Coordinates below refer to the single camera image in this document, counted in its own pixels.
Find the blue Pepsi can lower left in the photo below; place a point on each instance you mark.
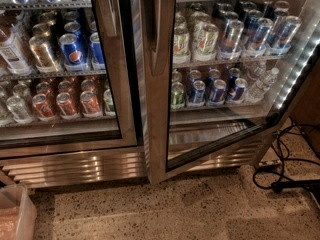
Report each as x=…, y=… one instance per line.
x=196, y=96

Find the stainless fridge bottom grille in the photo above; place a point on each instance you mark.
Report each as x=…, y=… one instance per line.
x=106, y=165

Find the silver blue energy can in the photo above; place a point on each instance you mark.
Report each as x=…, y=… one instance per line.
x=229, y=44

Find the red soda can middle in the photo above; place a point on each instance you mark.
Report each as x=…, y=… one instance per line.
x=67, y=107

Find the gold soda can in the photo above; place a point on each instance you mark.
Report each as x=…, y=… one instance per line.
x=46, y=59

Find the red soda can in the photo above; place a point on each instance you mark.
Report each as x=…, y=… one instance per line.
x=44, y=107
x=67, y=107
x=90, y=104

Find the blue Pepsi can front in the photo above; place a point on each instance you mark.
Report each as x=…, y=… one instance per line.
x=74, y=51

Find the glass fridge door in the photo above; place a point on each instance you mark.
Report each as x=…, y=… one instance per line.
x=177, y=137
x=52, y=19

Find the blue pepsi can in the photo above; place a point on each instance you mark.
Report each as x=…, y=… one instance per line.
x=74, y=51
x=217, y=92
x=196, y=96
x=237, y=91

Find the red soda can right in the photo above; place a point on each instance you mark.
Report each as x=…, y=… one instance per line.
x=90, y=104

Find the clear labelled bottle left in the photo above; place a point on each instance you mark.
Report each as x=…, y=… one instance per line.
x=14, y=52

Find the silver can lower left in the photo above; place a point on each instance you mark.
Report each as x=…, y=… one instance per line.
x=19, y=109

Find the clear plastic storage bin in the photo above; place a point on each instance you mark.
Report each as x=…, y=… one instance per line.
x=17, y=213

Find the blue Pepsi can lower middle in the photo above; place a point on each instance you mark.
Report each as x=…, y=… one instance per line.
x=217, y=92

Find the blue Pepsi can edge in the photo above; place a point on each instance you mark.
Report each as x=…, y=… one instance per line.
x=96, y=50

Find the Mountain Dew can right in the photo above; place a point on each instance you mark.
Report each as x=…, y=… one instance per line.
x=204, y=48

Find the green soda can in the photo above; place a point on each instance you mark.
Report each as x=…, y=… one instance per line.
x=177, y=95

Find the blue Pepsi can lower right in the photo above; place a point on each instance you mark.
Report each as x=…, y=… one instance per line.
x=237, y=91

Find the clear water bottle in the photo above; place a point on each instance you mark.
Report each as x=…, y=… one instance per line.
x=262, y=85

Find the red soda can left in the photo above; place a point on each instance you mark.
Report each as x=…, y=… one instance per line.
x=44, y=107

